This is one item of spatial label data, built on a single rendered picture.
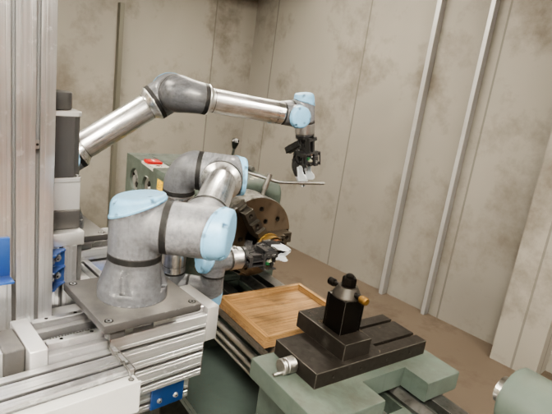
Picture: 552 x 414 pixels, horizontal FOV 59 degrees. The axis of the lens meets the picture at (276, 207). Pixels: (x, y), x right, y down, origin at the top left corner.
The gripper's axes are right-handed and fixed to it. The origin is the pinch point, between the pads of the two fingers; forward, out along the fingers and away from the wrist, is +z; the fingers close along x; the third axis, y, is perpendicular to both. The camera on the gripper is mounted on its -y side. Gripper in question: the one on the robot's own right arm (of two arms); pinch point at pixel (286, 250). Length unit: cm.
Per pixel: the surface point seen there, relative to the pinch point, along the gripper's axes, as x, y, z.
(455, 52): 95, -115, 220
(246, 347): -29.0, 10.3, -18.8
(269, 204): 12.8, -15.0, 0.3
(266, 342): -19.4, 23.5, -20.5
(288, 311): -19.7, 8.8, -1.7
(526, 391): 5, 92, -6
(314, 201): -53, -230, 203
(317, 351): -11.1, 44.3, -18.6
